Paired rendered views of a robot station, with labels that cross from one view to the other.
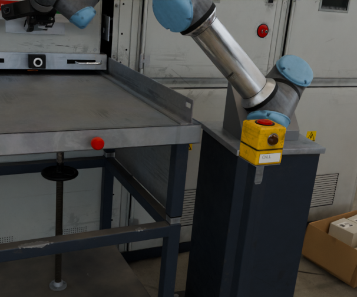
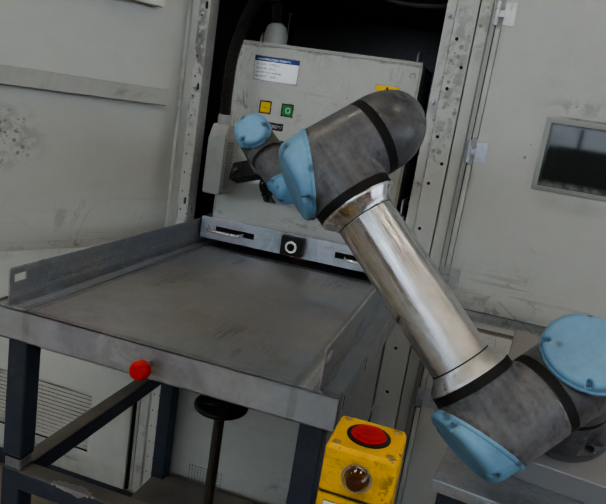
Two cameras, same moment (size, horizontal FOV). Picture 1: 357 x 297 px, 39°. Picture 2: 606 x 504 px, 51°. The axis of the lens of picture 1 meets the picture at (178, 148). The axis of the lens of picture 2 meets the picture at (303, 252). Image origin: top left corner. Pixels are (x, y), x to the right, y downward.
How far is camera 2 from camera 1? 0.89 m
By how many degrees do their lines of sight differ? 42
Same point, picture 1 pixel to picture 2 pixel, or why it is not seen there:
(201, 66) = (560, 309)
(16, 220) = (230, 454)
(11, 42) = (268, 215)
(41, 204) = (264, 445)
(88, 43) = not seen: hidden behind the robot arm
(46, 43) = (312, 225)
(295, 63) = (589, 336)
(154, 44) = (470, 254)
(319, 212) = not seen: outside the picture
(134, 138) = (212, 382)
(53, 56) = (317, 244)
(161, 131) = (261, 386)
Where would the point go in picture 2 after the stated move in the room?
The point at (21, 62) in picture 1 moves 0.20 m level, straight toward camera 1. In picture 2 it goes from (274, 243) to (233, 253)
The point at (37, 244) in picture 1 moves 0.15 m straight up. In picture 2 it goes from (73, 491) to (80, 414)
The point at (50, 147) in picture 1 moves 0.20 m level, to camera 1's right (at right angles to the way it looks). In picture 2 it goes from (91, 354) to (158, 406)
